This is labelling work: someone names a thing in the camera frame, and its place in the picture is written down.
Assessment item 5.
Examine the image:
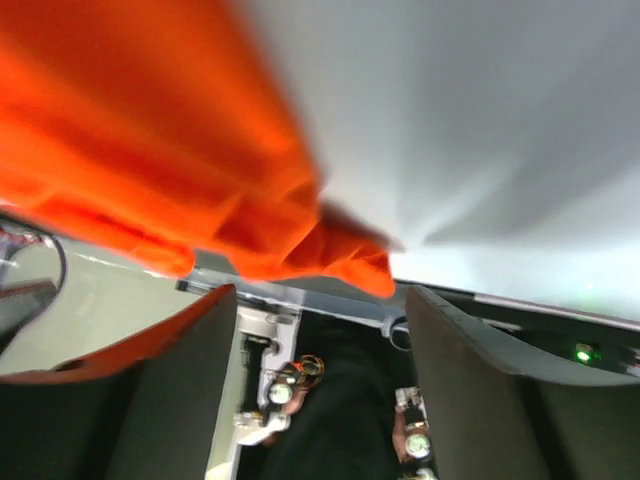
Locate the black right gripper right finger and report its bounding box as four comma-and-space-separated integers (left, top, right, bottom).
405, 286, 639, 479

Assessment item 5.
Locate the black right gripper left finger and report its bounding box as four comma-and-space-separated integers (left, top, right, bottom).
1, 284, 237, 479

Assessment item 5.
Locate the orange t shirt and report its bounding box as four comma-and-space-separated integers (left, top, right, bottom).
1, 1, 395, 298

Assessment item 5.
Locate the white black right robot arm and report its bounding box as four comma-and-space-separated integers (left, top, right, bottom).
1, 285, 639, 479

